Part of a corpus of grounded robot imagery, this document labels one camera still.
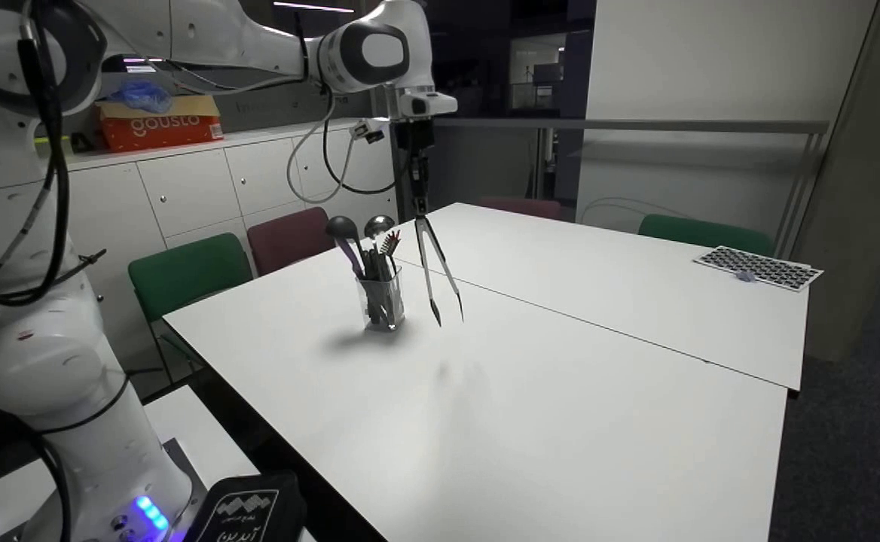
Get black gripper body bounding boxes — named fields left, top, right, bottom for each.
left=395, top=119, right=438, bottom=189

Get silver metal spoon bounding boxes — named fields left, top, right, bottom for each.
left=361, top=210, right=402, bottom=277

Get black metal tongs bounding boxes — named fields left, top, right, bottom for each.
left=411, top=194, right=471, bottom=328

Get white robot base table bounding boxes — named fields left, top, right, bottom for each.
left=0, top=385, right=263, bottom=542

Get clear plastic utensil holder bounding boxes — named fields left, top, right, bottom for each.
left=361, top=274, right=411, bottom=332

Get black ladle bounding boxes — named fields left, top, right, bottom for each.
left=322, top=210, right=374, bottom=285

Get dark red chair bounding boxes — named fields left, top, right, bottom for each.
left=479, top=196, right=575, bottom=224
left=244, top=204, right=335, bottom=277

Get grey metal railing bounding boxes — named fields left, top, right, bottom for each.
left=438, top=114, right=828, bottom=139

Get white cabinet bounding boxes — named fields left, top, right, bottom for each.
left=58, top=119, right=402, bottom=370

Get green chair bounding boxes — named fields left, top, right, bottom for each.
left=128, top=231, right=256, bottom=324
left=635, top=210, right=777, bottom=256

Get orange box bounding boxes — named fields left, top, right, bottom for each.
left=92, top=92, right=223, bottom=153

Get blue object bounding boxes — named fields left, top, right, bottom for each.
left=117, top=79, right=176, bottom=113

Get black device with white print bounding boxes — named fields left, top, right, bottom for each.
left=184, top=473, right=306, bottom=542

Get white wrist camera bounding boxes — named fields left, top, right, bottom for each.
left=403, top=88, right=460, bottom=120

